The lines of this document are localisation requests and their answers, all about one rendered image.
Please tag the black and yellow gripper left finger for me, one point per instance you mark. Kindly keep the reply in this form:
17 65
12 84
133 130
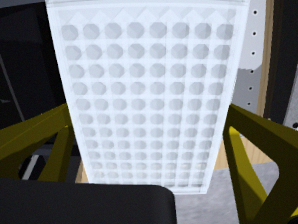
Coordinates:
19 141

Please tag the white multi-well plate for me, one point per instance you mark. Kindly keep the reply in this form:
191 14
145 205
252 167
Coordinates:
144 140

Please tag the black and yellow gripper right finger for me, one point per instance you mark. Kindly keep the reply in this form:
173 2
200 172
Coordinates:
279 143

